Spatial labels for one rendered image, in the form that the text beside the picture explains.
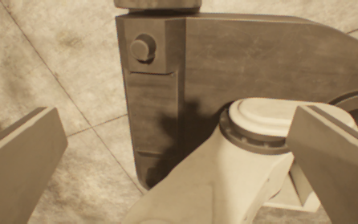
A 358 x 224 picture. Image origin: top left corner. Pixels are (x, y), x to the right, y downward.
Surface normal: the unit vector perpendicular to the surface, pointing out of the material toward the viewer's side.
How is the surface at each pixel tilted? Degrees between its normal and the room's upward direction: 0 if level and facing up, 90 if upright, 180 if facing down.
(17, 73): 0
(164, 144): 0
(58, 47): 0
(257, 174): 90
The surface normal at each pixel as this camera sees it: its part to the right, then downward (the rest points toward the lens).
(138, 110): -0.18, 0.50
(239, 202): 0.00, -0.86
